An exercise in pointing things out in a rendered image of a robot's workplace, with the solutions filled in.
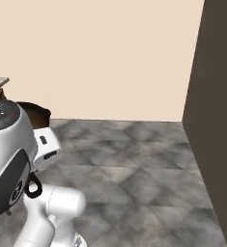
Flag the dark brown tall cabinet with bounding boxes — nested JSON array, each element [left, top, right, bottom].
[[182, 0, 227, 247]]

